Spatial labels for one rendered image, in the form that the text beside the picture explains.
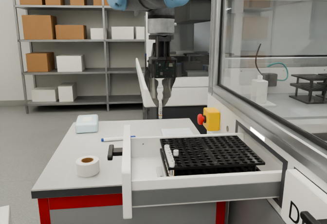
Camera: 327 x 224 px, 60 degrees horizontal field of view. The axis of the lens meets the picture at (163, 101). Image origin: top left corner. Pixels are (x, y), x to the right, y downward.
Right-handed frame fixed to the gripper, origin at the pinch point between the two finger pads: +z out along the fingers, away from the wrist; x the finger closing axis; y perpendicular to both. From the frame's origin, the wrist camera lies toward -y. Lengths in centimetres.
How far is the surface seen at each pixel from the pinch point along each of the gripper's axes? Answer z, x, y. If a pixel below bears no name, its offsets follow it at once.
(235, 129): 8.1, 22.6, 5.7
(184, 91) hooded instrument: 9, 23, -60
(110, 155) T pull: 6.9, -15.1, 20.9
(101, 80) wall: 58, -33, -400
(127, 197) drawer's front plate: 11.1, -11.9, 32.4
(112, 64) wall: 30, -13, -399
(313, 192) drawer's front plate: 5.3, 18.4, 45.4
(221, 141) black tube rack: 8.0, 14.5, 14.4
